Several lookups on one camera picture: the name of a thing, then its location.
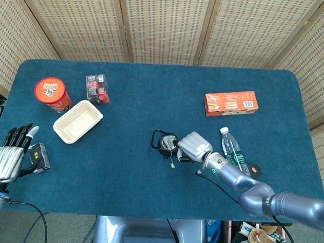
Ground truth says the red instant noodle cup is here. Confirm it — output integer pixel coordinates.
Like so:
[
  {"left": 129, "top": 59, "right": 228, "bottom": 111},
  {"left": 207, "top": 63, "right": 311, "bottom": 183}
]
[{"left": 33, "top": 76, "right": 74, "bottom": 115}]

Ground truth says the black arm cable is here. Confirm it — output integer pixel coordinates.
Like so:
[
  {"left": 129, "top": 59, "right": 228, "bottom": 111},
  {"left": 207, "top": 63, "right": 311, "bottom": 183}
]
[
  {"left": 193, "top": 169, "right": 304, "bottom": 243},
  {"left": 3, "top": 199, "right": 49, "bottom": 243}
]

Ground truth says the small black round disc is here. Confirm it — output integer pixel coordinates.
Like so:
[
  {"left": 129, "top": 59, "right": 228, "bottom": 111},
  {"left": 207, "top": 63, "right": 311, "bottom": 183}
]
[{"left": 248, "top": 163, "right": 262, "bottom": 179}]

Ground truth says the blue plastic package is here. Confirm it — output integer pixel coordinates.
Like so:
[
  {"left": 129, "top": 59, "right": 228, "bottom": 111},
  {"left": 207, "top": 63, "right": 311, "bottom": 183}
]
[{"left": 206, "top": 219, "right": 224, "bottom": 243}]

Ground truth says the orange snack carton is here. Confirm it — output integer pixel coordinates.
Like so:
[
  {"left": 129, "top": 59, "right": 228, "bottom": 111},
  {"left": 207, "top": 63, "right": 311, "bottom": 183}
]
[{"left": 203, "top": 88, "right": 260, "bottom": 120}]

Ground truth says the brown snack bag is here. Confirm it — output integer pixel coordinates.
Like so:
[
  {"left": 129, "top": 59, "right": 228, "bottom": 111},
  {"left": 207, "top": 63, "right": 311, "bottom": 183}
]
[{"left": 248, "top": 227, "right": 279, "bottom": 243}]

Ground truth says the beige plastic food container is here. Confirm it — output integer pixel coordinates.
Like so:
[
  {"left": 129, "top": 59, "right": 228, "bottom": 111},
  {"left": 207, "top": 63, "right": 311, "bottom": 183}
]
[{"left": 52, "top": 98, "right": 105, "bottom": 146}]

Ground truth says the white blue printed carton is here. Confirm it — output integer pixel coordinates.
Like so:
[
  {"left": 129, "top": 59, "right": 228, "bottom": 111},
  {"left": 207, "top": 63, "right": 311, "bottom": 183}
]
[{"left": 239, "top": 221, "right": 257, "bottom": 238}]

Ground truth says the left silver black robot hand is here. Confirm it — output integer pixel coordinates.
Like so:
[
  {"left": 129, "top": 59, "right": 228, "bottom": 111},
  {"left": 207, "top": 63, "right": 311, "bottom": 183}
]
[{"left": 0, "top": 121, "right": 42, "bottom": 185}]

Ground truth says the tea bag with string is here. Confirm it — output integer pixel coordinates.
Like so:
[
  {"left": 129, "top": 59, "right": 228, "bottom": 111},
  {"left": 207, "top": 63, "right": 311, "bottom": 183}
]
[{"left": 162, "top": 137, "right": 178, "bottom": 169}]

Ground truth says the small black gold-print box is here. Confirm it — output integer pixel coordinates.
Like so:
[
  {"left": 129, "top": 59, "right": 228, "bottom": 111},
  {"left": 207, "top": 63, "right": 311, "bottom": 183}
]
[{"left": 27, "top": 141, "right": 52, "bottom": 175}]

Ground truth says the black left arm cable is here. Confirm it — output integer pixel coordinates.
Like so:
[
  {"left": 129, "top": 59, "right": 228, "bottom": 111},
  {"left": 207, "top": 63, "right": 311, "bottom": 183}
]
[{"left": 3, "top": 199, "right": 49, "bottom": 243}]

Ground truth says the clear box with red items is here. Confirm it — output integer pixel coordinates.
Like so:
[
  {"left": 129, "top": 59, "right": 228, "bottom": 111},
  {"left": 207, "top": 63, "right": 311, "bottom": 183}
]
[{"left": 84, "top": 73, "right": 111, "bottom": 106}]

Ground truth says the grey-blue robot torso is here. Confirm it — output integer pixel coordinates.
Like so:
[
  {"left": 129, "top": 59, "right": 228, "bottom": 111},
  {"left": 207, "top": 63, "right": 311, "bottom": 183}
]
[{"left": 92, "top": 215, "right": 210, "bottom": 243}]

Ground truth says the clear water bottle green label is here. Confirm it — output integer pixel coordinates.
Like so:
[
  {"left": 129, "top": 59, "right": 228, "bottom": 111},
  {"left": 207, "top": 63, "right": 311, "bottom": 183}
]
[{"left": 218, "top": 126, "right": 253, "bottom": 177}]

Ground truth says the blue carpet table cloth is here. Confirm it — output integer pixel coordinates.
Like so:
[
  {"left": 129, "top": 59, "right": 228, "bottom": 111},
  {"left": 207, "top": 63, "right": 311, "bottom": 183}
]
[{"left": 0, "top": 57, "right": 324, "bottom": 225}]

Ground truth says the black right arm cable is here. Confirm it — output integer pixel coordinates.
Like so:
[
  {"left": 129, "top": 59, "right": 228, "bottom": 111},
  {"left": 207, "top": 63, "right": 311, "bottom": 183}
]
[{"left": 193, "top": 169, "right": 304, "bottom": 243}]

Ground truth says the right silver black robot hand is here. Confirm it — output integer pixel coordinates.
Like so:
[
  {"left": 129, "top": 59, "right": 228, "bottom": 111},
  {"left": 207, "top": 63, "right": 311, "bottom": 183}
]
[{"left": 176, "top": 130, "right": 214, "bottom": 165}]

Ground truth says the black teapot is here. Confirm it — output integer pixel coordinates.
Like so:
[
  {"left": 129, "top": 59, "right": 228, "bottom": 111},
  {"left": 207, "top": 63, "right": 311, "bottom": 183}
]
[{"left": 150, "top": 129, "right": 182, "bottom": 160}]

